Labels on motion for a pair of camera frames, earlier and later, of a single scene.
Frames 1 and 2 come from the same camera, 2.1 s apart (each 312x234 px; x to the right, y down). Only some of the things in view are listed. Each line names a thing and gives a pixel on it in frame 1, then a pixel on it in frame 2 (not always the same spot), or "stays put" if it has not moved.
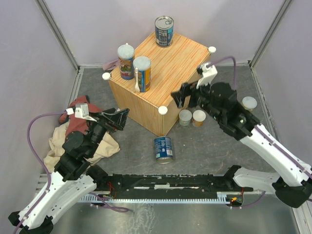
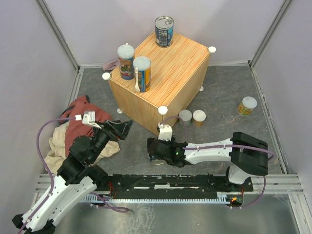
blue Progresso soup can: x=164 y=26 stays put
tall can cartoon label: x=126 y=53 stays put
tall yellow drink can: x=143 y=64 stays put
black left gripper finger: x=110 y=111 to x=108 y=122
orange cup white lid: x=198 y=116 stays put
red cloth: x=76 y=124 stays put
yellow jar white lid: x=249 y=103 stays put
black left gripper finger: x=119 y=117 to x=122 y=128
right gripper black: x=187 y=89 to x=172 y=143
